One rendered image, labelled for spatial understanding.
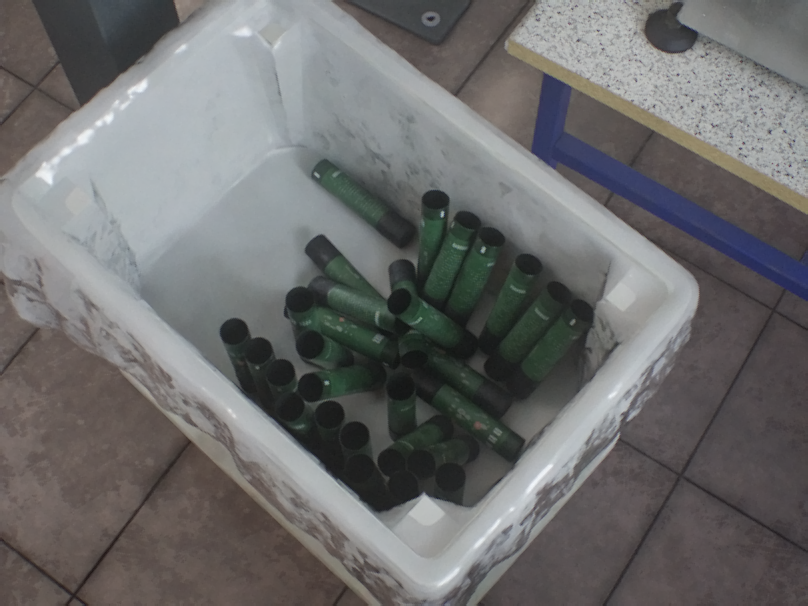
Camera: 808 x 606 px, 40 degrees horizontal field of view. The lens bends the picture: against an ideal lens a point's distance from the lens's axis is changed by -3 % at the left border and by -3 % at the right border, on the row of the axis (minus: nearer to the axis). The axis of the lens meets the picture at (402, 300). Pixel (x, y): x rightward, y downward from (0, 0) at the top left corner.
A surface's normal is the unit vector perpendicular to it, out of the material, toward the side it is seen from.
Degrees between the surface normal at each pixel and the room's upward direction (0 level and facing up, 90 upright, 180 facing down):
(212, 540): 0
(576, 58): 0
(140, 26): 90
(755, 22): 90
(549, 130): 90
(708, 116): 0
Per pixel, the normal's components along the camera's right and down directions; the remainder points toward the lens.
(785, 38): -0.55, 0.76
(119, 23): 0.85, 0.47
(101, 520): -0.02, -0.41
